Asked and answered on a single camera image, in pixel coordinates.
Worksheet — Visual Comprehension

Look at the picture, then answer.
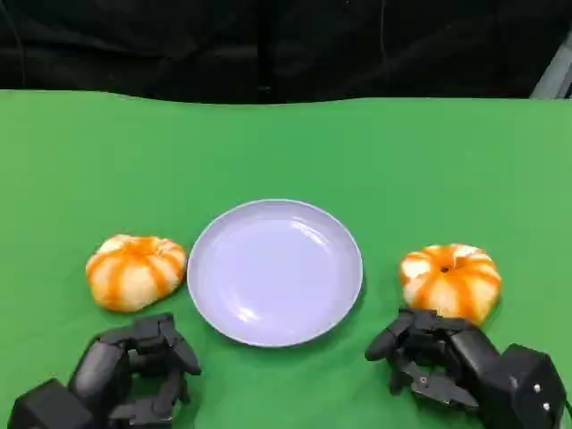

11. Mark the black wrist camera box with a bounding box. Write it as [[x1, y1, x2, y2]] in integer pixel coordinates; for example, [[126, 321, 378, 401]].
[[8, 378, 94, 429], [500, 342, 568, 429]]

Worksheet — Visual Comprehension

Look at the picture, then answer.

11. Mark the orange and white bread roll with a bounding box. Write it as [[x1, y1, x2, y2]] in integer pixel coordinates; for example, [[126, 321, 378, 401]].
[[399, 243, 502, 326], [85, 233, 188, 313]]

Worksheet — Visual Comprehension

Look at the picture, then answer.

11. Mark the lilac plate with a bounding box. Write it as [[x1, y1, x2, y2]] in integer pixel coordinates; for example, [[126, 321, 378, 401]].
[[186, 198, 365, 349]]

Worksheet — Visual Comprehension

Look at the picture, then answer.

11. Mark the black backdrop curtain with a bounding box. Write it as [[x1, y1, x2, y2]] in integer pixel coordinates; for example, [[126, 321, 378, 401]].
[[0, 0, 572, 106]]

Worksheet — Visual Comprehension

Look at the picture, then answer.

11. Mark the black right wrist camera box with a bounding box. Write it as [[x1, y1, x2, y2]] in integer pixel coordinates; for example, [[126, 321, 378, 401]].
[[500, 342, 568, 429]]

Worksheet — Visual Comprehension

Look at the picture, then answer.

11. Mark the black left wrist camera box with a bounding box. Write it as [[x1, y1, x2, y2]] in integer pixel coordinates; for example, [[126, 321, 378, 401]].
[[8, 378, 94, 429]]

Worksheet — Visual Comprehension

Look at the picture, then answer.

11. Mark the green table cloth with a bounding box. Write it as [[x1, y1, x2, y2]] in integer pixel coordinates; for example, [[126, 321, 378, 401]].
[[0, 88, 572, 429]]

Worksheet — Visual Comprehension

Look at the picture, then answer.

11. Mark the grey metal frame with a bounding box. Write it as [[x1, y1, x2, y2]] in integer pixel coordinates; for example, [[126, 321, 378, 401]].
[[529, 42, 572, 99]]

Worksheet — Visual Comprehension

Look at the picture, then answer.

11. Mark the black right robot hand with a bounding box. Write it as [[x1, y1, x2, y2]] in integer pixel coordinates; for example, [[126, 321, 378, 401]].
[[365, 307, 522, 429]]

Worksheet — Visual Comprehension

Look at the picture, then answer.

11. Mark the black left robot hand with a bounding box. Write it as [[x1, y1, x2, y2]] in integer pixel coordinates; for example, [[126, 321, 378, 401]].
[[66, 312, 202, 425]]

